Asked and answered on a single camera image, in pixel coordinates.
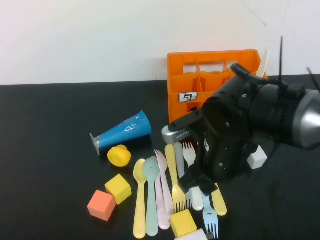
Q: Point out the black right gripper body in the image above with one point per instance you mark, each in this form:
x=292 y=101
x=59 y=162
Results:
x=225 y=160

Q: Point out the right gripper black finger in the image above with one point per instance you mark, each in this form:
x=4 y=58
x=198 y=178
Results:
x=208 y=188
x=190 y=182

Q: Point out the yellow plastic knife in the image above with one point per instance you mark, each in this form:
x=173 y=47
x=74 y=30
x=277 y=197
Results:
x=220 y=202

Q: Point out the blue plastic fork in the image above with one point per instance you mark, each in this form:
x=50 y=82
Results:
x=209 y=215

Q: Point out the white plastic knife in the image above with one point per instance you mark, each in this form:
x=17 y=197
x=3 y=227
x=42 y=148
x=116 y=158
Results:
x=263 y=62

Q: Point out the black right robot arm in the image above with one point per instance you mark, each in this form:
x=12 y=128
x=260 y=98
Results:
x=275 y=112

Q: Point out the orange plastic cutlery crate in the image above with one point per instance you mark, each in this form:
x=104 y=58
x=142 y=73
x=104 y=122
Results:
x=180 y=82

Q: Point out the grey plastic fork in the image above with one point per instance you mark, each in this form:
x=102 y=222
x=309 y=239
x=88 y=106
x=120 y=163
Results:
x=179 y=160

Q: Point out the pink plastic fork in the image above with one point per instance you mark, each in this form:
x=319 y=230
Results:
x=163 y=175

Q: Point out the yellow plastic fork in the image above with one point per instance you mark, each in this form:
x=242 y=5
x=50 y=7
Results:
x=171 y=162

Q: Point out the white plastic fork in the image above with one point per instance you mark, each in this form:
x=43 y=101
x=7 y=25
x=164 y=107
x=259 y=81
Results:
x=189 y=155

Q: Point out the white foam cube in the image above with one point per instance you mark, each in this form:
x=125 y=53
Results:
x=257 y=158

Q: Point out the teal plastic spoon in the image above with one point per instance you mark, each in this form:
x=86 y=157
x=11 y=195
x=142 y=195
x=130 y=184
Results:
x=151 y=172

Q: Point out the yellow foam cube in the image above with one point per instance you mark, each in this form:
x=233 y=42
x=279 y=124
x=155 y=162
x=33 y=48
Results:
x=183 y=223
x=118 y=188

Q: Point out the pink plastic knife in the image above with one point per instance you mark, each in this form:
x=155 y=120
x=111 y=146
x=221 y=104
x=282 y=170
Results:
x=161 y=212

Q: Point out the white power adapter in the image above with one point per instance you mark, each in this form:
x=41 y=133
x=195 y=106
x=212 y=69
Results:
x=192 y=235

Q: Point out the yellow plastic spoon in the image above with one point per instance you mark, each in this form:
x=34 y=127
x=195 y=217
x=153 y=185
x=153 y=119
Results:
x=139 y=200

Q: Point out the white label spoon character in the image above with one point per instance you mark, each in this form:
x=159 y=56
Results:
x=187 y=97

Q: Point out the yellow round plastic toy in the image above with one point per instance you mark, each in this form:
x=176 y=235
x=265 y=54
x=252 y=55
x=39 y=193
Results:
x=118 y=156

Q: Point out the blue cone cup clear base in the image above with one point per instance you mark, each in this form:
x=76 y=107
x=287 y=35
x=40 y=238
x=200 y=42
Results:
x=125 y=132

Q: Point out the orange foam cube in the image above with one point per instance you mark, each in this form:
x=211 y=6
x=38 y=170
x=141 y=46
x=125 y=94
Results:
x=101 y=205

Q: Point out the black zip tie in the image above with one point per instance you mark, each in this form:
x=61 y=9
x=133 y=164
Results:
x=281 y=60
x=313 y=78

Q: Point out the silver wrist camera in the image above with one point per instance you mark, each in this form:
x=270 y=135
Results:
x=175 y=133

